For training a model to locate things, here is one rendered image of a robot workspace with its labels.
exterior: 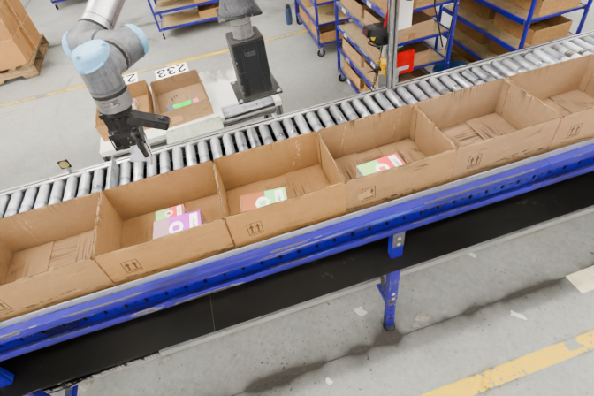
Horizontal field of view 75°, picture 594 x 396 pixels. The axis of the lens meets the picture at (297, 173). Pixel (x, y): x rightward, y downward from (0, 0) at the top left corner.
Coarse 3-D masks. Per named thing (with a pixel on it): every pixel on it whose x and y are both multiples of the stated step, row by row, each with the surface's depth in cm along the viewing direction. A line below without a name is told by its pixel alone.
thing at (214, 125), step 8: (216, 120) 207; (184, 128) 205; (192, 128) 204; (200, 128) 203; (208, 128) 202; (216, 128) 202; (168, 136) 202; (176, 136) 201; (184, 136) 200; (192, 136) 199
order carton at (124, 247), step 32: (128, 192) 135; (160, 192) 139; (192, 192) 143; (96, 224) 121; (128, 224) 141; (224, 224) 117; (96, 256) 111; (128, 256) 115; (160, 256) 119; (192, 256) 123
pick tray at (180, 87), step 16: (160, 80) 228; (176, 80) 232; (192, 80) 236; (160, 96) 231; (176, 96) 229; (192, 96) 227; (208, 96) 207; (160, 112) 218; (176, 112) 203; (192, 112) 207; (208, 112) 211
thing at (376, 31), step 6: (372, 24) 191; (378, 24) 190; (366, 30) 189; (372, 30) 188; (378, 30) 189; (384, 30) 189; (366, 36) 190; (372, 36) 190; (378, 36) 191; (384, 36) 194; (378, 42) 195
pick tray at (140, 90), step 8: (144, 80) 230; (128, 88) 230; (136, 88) 232; (144, 88) 233; (136, 96) 235; (144, 96) 234; (144, 104) 227; (152, 104) 224; (96, 112) 209; (152, 112) 213; (96, 120) 205; (96, 128) 200; (104, 128) 201; (144, 128) 209; (104, 136) 204
